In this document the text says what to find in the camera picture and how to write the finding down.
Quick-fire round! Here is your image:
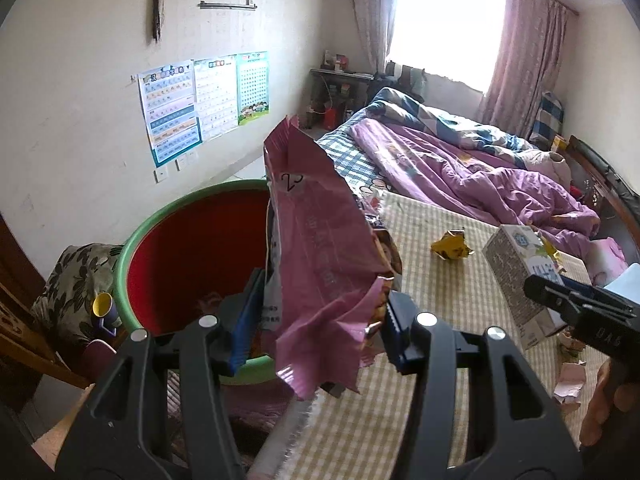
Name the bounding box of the white pink crumpled scrap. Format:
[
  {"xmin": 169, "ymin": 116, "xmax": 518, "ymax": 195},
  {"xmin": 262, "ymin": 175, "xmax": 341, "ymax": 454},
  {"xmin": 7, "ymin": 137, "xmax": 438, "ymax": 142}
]
[{"xmin": 552, "ymin": 360, "xmax": 588, "ymax": 406}]

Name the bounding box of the floral cushion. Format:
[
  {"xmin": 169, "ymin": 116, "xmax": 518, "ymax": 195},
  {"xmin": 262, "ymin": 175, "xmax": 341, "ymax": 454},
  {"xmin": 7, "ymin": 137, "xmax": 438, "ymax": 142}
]
[{"xmin": 32, "ymin": 244, "xmax": 126, "ymax": 346}]

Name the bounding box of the teal wall poster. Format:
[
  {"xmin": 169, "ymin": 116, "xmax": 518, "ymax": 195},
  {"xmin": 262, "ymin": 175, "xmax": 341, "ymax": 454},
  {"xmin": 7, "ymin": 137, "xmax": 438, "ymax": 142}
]
[{"xmin": 236, "ymin": 51, "xmax": 271, "ymax": 127}]

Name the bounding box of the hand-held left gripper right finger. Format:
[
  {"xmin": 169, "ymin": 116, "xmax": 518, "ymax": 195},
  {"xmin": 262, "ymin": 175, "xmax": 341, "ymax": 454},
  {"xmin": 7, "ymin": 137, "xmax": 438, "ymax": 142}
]
[{"xmin": 385, "ymin": 290, "xmax": 586, "ymax": 480}]

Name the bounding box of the yellow paper scrap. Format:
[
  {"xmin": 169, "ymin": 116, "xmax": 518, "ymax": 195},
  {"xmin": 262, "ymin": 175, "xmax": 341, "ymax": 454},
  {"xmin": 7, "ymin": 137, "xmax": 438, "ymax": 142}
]
[{"xmin": 535, "ymin": 232, "xmax": 563, "ymax": 266}]

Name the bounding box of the beige crumpled scrap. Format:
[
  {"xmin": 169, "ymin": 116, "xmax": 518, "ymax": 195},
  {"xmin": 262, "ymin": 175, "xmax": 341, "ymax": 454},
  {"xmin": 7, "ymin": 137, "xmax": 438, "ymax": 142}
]
[{"xmin": 557, "ymin": 330, "xmax": 583, "ymax": 356}]

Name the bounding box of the pale pillow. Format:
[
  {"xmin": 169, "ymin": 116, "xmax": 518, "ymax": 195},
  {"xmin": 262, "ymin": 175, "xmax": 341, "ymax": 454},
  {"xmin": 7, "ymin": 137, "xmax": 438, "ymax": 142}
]
[{"xmin": 532, "ymin": 149, "xmax": 571, "ymax": 191}]

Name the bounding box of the blue plaid bedsheet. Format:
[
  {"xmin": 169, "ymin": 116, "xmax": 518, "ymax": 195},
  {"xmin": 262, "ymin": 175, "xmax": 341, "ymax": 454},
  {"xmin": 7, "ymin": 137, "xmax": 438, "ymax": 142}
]
[{"xmin": 315, "ymin": 110, "xmax": 386, "ymax": 196}]

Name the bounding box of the pink left curtain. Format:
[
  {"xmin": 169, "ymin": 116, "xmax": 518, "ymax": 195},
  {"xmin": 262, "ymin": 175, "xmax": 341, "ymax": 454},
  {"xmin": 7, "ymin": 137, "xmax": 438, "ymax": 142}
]
[{"xmin": 348, "ymin": 0, "xmax": 403, "ymax": 76}]

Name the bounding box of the blue wall poster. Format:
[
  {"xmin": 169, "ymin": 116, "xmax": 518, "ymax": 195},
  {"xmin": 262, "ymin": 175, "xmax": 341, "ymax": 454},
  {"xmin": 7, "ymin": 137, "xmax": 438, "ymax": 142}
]
[{"xmin": 137, "ymin": 59, "xmax": 203, "ymax": 168}]

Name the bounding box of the pink cloth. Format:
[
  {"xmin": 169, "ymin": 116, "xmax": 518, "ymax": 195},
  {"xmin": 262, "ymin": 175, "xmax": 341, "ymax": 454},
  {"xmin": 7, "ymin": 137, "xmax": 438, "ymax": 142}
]
[{"xmin": 587, "ymin": 237, "xmax": 628, "ymax": 286}]

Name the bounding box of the blue patchwork quilt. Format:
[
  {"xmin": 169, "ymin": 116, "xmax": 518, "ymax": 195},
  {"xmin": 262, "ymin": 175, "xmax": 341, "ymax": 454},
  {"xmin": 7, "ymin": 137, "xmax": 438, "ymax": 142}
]
[{"xmin": 365, "ymin": 86, "xmax": 538, "ymax": 153}]

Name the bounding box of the pink right curtain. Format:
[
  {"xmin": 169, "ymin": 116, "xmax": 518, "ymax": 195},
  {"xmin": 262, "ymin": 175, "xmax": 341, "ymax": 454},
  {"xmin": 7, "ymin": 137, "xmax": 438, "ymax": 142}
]
[{"xmin": 477, "ymin": 0, "xmax": 571, "ymax": 136}]

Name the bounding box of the pink curtain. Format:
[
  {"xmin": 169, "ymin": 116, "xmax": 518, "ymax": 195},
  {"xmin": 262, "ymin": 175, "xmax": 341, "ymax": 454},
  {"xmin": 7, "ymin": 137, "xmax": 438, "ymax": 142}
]
[
  {"xmin": 477, "ymin": 0, "xmax": 571, "ymax": 136},
  {"xmin": 348, "ymin": 0, "xmax": 403, "ymax": 76}
]

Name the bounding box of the purple blanket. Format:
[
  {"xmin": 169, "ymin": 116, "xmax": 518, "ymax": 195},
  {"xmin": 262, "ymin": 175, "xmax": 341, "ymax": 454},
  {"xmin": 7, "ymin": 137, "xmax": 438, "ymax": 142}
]
[{"xmin": 350, "ymin": 119, "xmax": 601, "ymax": 241}]

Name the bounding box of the dark wooden door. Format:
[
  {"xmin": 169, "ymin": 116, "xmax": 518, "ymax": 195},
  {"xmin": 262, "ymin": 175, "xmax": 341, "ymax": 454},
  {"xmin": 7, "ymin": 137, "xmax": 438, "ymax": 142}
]
[{"xmin": 0, "ymin": 210, "xmax": 96, "ymax": 411}]

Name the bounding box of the pink snack bag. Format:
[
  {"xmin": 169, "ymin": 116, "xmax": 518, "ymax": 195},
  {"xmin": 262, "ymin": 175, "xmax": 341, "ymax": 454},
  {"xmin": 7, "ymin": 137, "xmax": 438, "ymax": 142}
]
[{"xmin": 262, "ymin": 115, "xmax": 403, "ymax": 401}]

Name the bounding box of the small dark desk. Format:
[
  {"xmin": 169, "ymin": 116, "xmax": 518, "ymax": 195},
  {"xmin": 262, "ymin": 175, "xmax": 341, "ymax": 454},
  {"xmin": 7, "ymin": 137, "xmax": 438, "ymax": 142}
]
[{"xmin": 309, "ymin": 67, "xmax": 376, "ymax": 126}]

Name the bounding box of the grey white milk carton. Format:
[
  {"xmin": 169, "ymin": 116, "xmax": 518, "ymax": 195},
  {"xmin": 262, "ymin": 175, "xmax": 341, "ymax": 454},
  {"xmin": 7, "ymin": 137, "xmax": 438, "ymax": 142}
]
[{"xmin": 482, "ymin": 224, "xmax": 571, "ymax": 351}]

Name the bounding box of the white wall poster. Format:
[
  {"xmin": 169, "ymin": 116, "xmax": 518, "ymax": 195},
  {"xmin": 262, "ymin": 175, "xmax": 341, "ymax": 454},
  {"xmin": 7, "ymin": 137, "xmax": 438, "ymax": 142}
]
[{"xmin": 192, "ymin": 55, "xmax": 240, "ymax": 142}]

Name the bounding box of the person's right hand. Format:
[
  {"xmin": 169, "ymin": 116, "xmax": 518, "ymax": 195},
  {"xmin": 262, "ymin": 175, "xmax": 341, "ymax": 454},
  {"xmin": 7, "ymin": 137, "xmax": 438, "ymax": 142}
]
[{"xmin": 580, "ymin": 357, "xmax": 623, "ymax": 448}]

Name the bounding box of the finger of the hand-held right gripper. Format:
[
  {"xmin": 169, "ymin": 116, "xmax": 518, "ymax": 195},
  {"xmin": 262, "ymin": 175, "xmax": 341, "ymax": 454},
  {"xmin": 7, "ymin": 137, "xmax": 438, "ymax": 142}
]
[{"xmin": 523, "ymin": 275, "xmax": 640, "ymax": 321}]

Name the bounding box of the blue plaid cloth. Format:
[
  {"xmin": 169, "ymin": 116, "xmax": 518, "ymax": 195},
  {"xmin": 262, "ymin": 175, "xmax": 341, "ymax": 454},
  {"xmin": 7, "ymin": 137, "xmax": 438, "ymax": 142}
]
[{"xmin": 528, "ymin": 91, "xmax": 565, "ymax": 148}]

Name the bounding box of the hanging dark wooden stick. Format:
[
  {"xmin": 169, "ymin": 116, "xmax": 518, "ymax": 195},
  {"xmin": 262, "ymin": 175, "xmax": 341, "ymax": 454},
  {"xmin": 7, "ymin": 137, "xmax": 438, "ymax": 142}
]
[{"xmin": 151, "ymin": 0, "xmax": 168, "ymax": 43}]

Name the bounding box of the bright window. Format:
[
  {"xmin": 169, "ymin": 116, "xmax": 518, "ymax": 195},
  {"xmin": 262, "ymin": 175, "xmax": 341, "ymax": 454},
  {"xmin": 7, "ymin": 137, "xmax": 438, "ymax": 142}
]
[{"xmin": 387, "ymin": 0, "xmax": 508, "ymax": 93}]

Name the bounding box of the dark clothes pile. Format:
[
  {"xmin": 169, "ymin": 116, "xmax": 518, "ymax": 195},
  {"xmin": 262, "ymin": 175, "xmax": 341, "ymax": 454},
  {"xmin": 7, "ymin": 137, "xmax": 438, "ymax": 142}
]
[{"xmin": 375, "ymin": 62, "xmax": 428, "ymax": 103}]

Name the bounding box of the beige checked mat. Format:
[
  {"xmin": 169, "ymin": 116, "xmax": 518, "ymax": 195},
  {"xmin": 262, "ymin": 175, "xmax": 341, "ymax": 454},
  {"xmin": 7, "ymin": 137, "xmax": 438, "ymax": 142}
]
[{"xmin": 245, "ymin": 190, "xmax": 616, "ymax": 480}]

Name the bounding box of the yellow wrapper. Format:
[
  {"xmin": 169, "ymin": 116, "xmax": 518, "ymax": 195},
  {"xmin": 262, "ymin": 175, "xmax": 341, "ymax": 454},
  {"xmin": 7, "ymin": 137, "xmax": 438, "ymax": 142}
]
[{"xmin": 431, "ymin": 229, "xmax": 475, "ymax": 261}]

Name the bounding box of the green basin with red inside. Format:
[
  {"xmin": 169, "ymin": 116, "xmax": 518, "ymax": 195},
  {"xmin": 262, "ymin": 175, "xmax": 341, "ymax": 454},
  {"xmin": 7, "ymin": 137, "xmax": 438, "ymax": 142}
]
[{"xmin": 119, "ymin": 180, "xmax": 281, "ymax": 386}]

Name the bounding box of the dark wooden headboard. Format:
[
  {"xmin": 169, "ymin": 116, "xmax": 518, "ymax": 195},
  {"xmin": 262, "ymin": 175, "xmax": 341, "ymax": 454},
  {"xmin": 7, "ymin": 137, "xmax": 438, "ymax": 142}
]
[{"xmin": 567, "ymin": 135, "xmax": 640, "ymax": 271}]

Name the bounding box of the purple cup with yellow inside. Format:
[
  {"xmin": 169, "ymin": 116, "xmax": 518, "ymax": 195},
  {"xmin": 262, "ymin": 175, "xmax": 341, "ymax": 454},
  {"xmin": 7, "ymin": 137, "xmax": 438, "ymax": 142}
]
[{"xmin": 92, "ymin": 292, "xmax": 121, "ymax": 336}]

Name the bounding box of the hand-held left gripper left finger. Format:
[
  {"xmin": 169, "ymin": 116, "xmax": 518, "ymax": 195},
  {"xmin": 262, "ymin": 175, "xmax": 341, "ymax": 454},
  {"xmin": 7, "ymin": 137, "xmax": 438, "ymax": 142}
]
[{"xmin": 55, "ymin": 267, "xmax": 268, "ymax": 480}]

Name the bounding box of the metal towel bar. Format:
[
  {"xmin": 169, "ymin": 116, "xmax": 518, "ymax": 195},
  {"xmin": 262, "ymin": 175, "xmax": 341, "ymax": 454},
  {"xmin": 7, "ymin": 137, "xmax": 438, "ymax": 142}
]
[{"xmin": 197, "ymin": 0, "xmax": 258, "ymax": 12}]

